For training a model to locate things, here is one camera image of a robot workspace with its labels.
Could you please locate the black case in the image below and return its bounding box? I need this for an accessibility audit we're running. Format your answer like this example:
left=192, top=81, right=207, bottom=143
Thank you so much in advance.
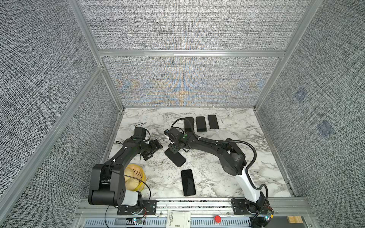
left=164, top=149, right=186, bottom=167

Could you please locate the black phone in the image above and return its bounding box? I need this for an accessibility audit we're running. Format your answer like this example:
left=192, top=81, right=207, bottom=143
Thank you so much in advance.
left=196, top=116, right=207, bottom=133
left=184, top=117, right=194, bottom=133
left=181, top=169, right=196, bottom=197

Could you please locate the black phone screen up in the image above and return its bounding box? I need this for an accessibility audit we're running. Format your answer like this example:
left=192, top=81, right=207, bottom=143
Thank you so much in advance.
left=208, top=115, right=219, bottom=130

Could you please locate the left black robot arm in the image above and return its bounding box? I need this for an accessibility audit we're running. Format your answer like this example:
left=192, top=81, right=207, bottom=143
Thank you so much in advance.
left=88, top=138, right=163, bottom=207

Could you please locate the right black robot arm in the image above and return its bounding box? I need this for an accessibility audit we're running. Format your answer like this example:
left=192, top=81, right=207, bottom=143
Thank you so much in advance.
left=164, top=130, right=268, bottom=214

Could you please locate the yellow tape roll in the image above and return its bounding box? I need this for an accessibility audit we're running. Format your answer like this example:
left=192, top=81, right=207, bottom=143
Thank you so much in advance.
left=124, top=164, right=146, bottom=192

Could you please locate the white paper label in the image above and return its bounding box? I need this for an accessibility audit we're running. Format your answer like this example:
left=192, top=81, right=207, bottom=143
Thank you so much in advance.
left=166, top=210, right=191, bottom=228

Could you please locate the red emergency button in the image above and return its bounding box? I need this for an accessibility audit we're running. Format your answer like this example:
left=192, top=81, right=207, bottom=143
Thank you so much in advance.
left=214, top=215, right=221, bottom=223

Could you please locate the wooden block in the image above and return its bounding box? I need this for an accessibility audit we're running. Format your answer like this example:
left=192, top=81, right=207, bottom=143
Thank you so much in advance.
left=287, top=216, right=304, bottom=224

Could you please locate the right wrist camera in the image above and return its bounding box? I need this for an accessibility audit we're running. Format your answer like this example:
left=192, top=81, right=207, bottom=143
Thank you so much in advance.
left=164, top=127, right=184, bottom=142

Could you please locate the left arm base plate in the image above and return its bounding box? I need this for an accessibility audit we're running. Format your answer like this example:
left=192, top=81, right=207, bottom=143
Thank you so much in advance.
left=117, top=199, right=157, bottom=216

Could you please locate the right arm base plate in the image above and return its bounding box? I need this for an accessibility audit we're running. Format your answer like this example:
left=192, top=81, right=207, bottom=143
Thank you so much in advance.
left=231, top=198, right=251, bottom=215

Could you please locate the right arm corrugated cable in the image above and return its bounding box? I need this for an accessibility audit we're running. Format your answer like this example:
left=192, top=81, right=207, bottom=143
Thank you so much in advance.
left=170, top=118, right=269, bottom=217

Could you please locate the aluminium frame rail front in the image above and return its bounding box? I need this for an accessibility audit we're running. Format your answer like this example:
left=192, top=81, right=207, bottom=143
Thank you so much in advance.
left=76, top=197, right=314, bottom=217

